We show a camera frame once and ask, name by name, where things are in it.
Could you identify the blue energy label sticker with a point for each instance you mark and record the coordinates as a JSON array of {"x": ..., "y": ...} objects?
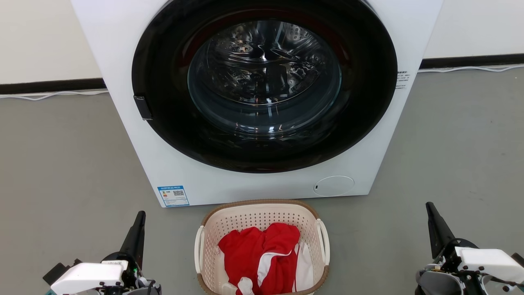
[{"x": 173, "y": 196}]

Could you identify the steel washing machine drum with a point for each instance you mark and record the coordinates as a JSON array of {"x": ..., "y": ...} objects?
[{"x": 264, "y": 78}]

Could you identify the white front-load washing machine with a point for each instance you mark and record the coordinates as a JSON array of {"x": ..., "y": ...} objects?
[{"x": 118, "y": 45}]

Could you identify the black baseboard strip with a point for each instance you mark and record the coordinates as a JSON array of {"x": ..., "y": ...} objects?
[
  {"x": 49, "y": 86},
  {"x": 470, "y": 61}
]

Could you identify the cream perforated laundry basket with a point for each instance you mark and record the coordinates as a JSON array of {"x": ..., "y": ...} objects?
[{"x": 254, "y": 215}]

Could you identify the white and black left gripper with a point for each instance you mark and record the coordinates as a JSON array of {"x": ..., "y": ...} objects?
[{"x": 88, "y": 277}]

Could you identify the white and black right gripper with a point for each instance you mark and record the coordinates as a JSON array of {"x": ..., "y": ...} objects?
[{"x": 487, "y": 262}]

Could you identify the red garment with white stripe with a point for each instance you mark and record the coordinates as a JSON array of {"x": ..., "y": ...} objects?
[{"x": 249, "y": 254}]

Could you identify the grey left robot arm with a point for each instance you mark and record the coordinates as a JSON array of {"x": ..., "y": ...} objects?
[{"x": 143, "y": 289}]

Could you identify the small printed text label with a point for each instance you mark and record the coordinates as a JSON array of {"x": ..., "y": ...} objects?
[{"x": 402, "y": 80}]

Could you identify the round black washing machine door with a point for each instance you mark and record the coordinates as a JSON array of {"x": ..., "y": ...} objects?
[{"x": 163, "y": 123}]

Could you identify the round white filter cover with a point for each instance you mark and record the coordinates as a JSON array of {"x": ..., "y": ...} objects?
[{"x": 333, "y": 186}]

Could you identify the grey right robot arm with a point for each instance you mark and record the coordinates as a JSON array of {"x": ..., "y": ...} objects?
[{"x": 436, "y": 283}]

